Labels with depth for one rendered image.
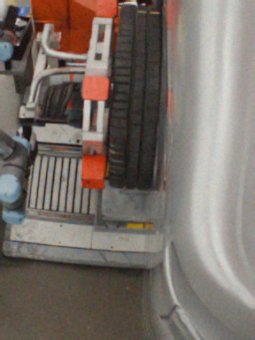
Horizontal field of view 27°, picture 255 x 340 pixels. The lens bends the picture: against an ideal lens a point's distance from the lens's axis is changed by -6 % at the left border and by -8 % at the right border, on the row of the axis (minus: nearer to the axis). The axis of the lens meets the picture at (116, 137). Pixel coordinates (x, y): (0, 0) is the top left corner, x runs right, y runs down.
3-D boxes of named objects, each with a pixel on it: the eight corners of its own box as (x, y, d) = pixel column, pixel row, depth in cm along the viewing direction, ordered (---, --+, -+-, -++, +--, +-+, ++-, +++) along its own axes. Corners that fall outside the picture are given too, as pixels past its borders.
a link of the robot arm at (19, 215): (22, 217, 163) (26, 227, 170) (26, 186, 169) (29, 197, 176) (-2, 214, 163) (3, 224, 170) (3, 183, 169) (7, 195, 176)
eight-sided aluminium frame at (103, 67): (103, 197, 203) (103, 112, 157) (84, 195, 203) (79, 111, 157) (112, 77, 231) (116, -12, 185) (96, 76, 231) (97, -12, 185)
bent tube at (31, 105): (86, 114, 173) (85, 94, 164) (27, 111, 174) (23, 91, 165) (91, 70, 183) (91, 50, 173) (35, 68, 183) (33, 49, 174)
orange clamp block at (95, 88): (109, 101, 167) (108, 101, 158) (83, 99, 167) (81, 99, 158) (111, 78, 167) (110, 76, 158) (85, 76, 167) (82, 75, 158)
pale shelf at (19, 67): (25, 75, 251) (24, 71, 249) (-8, 74, 252) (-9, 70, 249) (40, 12, 274) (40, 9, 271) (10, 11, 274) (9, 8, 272)
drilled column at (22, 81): (32, 93, 297) (26, 44, 262) (15, 92, 298) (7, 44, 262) (35, 79, 303) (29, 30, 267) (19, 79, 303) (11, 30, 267)
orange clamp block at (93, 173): (106, 165, 183) (104, 189, 178) (82, 163, 183) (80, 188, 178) (106, 154, 177) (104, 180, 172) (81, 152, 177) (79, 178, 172)
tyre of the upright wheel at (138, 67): (194, 143, 150) (189, -29, 178) (107, 138, 150) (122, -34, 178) (168, 214, 210) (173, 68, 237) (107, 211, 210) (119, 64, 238)
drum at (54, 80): (108, 119, 196) (108, 96, 184) (48, 116, 197) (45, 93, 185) (111, 87, 204) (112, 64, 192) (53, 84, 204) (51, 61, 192)
